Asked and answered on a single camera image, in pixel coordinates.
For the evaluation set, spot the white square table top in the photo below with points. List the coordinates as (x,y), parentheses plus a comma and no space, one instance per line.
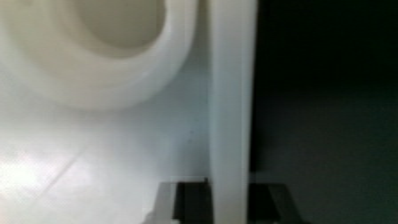
(126,106)

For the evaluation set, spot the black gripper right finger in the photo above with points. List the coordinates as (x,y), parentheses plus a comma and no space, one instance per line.
(273,207)

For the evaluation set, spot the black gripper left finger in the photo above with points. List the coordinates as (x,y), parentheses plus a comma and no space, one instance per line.
(184,203)

